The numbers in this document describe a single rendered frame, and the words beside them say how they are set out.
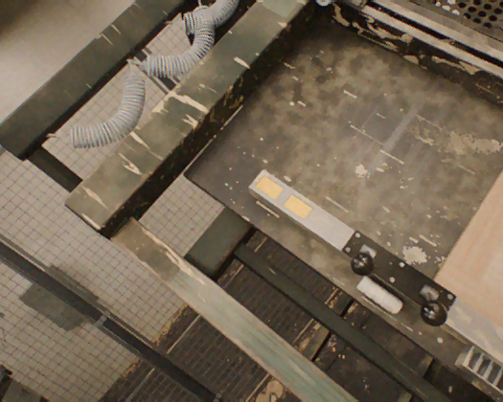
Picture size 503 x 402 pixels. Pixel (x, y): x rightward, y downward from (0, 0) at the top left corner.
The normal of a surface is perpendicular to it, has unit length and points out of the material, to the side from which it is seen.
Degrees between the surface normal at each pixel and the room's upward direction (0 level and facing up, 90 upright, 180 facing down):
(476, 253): 57
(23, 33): 90
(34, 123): 90
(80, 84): 90
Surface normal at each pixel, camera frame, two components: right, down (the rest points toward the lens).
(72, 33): 0.29, 0.11
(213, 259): -0.07, -0.37
